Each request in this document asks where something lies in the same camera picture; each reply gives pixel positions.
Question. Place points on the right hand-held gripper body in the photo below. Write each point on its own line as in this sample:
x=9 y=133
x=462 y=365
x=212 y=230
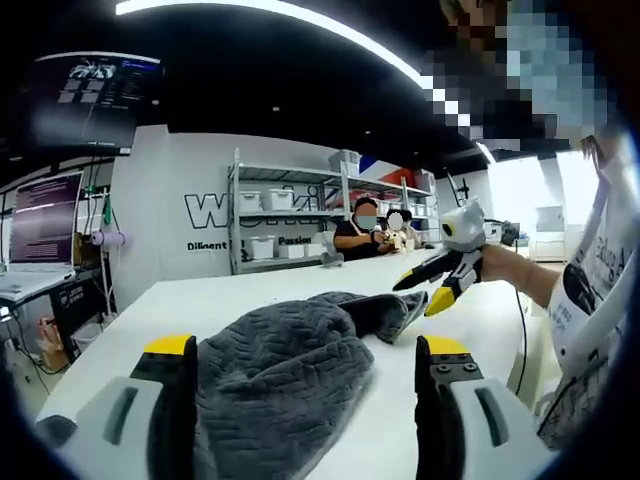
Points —
x=465 y=225

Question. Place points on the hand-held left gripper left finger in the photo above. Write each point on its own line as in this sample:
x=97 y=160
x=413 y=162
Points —
x=135 y=415

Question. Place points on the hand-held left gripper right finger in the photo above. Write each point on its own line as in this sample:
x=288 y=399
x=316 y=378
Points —
x=465 y=425

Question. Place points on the grey towel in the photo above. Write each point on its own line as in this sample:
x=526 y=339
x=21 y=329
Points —
x=280 y=360

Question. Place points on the person's right hand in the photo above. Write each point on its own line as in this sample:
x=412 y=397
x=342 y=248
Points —
x=500 y=265

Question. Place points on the small grey table object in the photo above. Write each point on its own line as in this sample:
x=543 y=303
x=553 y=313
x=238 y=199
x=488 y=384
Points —
x=332 y=259

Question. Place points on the white table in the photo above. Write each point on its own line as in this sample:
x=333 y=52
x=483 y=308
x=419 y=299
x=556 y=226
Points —
x=165 y=310

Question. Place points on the black desk cabinet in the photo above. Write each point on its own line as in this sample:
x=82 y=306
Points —
x=77 y=310

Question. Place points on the operator in white shirt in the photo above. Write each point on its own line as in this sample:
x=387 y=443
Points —
x=607 y=250

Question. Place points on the grey metal shelf rack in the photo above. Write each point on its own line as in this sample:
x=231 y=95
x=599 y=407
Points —
x=300 y=175

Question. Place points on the group of white storage boxes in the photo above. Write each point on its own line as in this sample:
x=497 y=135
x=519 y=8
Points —
x=260 y=247

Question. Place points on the brown cardboard box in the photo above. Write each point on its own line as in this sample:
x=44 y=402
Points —
x=86 y=250

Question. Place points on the lilac paper roll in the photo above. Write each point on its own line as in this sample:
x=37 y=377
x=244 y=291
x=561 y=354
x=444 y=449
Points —
x=110 y=238

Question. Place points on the green hanging item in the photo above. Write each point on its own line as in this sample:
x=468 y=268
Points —
x=107 y=212

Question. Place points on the computer monitor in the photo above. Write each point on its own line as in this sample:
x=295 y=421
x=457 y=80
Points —
x=45 y=220

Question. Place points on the black hanging ceiling screen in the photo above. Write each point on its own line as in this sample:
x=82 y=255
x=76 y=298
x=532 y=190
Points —
x=95 y=100

